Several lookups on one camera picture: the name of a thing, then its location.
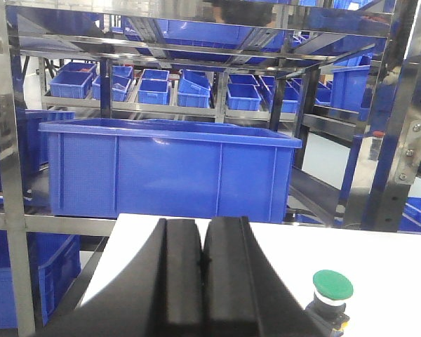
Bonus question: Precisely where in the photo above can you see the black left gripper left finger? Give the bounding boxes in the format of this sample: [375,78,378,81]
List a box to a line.
[38,218,203,336]

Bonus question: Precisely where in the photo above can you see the steel shelving rack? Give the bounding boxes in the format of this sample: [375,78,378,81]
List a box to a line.
[0,1,421,336]

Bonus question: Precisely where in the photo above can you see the large blue plastic bin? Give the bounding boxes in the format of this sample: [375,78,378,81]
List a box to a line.
[39,119,302,223]

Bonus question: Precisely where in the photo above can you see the green mushroom push button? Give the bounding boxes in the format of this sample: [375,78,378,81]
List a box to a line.
[305,270,354,336]

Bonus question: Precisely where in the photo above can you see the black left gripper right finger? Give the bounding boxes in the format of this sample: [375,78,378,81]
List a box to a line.
[203,217,319,336]

